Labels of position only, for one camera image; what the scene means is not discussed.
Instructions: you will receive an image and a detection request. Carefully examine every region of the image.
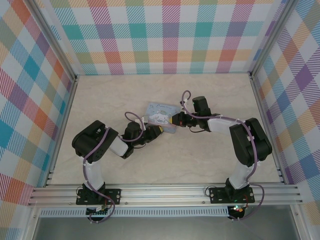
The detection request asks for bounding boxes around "blue cartoon printed square pad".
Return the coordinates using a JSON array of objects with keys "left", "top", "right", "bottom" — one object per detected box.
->
[{"left": 144, "top": 101, "right": 180, "bottom": 134}]

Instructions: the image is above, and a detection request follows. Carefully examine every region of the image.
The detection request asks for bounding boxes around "small green circuit board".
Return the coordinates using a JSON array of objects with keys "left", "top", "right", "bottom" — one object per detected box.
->
[{"left": 86, "top": 206, "right": 111, "bottom": 216}]

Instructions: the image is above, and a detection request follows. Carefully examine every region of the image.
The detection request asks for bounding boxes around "grey metal shelf panel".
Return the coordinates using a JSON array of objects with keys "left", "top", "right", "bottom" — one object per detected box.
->
[{"left": 32, "top": 216, "right": 301, "bottom": 240}]

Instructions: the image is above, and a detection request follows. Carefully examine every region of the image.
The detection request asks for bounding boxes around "circuit board with orange connector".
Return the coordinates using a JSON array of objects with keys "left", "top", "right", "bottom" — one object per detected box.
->
[{"left": 229, "top": 204, "right": 247, "bottom": 216}]

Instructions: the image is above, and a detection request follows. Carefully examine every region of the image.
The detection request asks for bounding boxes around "long aluminium mounting rail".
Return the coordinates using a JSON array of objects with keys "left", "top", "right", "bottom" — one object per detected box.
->
[{"left": 27, "top": 183, "right": 305, "bottom": 207}]

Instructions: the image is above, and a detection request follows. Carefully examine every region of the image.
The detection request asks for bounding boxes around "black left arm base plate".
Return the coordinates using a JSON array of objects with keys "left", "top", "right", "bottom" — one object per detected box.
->
[{"left": 76, "top": 187, "right": 123, "bottom": 206}]

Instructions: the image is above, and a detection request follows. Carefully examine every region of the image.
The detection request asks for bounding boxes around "aluminium table side rail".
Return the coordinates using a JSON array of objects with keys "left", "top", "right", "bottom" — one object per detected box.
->
[
  {"left": 249, "top": 73, "right": 286, "bottom": 185},
  {"left": 44, "top": 74, "right": 80, "bottom": 188}
]

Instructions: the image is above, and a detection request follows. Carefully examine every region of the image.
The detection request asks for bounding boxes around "white slotted cable duct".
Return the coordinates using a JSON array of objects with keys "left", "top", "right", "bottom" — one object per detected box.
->
[{"left": 39, "top": 206, "right": 230, "bottom": 218}]

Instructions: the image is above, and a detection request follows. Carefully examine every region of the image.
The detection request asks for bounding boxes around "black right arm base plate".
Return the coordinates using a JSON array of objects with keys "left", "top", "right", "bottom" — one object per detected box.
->
[{"left": 208, "top": 186, "right": 256, "bottom": 205}]

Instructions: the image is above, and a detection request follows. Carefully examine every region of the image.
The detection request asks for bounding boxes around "aluminium frame post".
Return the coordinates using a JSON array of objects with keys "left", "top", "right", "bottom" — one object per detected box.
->
[
  {"left": 248, "top": 0, "right": 301, "bottom": 78},
  {"left": 26, "top": 0, "right": 78, "bottom": 82}
]

